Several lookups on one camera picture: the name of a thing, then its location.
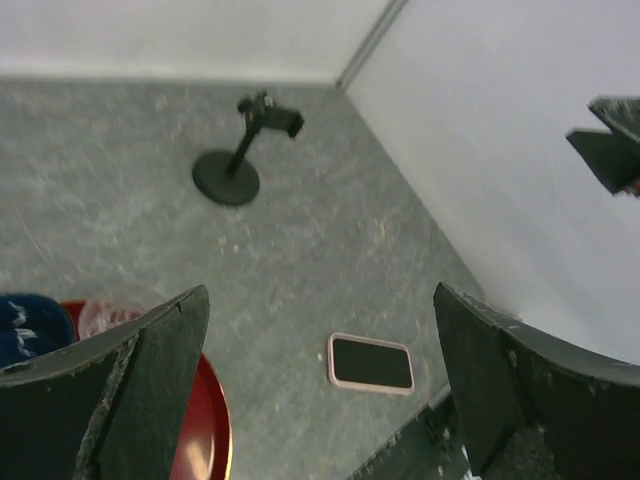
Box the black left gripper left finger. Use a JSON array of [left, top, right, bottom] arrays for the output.
[[1, 285, 210, 479]]

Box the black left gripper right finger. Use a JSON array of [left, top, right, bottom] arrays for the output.
[[433, 283, 639, 479]]

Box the phone with pink case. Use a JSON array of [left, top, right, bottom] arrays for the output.
[[327, 332, 415, 395]]

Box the red round tray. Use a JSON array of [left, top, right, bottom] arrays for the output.
[[59, 300, 234, 480]]

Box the clear drinking glass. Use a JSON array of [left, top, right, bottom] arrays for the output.
[[77, 282, 165, 340]]

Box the aluminium frame post right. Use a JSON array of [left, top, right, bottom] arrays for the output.
[[335, 0, 409, 91]]

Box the black phone stand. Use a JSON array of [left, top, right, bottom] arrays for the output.
[[191, 91, 305, 207]]

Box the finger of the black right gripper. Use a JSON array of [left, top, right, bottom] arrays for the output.
[[566, 129, 639, 196], [588, 96, 640, 145]]

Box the dark blue mug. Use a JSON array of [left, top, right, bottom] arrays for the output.
[[1, 293, 76, 369]]

